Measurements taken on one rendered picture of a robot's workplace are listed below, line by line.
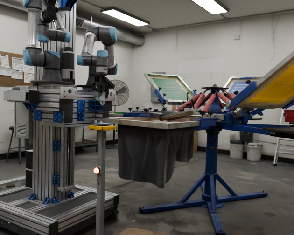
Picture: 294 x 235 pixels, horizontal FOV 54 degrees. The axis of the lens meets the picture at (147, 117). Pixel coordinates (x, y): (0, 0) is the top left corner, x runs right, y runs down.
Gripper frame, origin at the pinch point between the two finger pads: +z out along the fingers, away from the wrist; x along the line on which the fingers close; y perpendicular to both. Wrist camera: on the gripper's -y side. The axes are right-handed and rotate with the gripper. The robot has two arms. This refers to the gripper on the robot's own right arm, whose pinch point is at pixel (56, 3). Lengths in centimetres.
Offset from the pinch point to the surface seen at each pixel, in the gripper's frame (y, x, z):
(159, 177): 97, -84, 13
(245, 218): 141, -211, -5
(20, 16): -101, -36, -406
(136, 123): 62, -65, 1
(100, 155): 87, -45, -6
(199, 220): 146, -168, -25
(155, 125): 62, -70, 16
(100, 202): 119, -50, -5
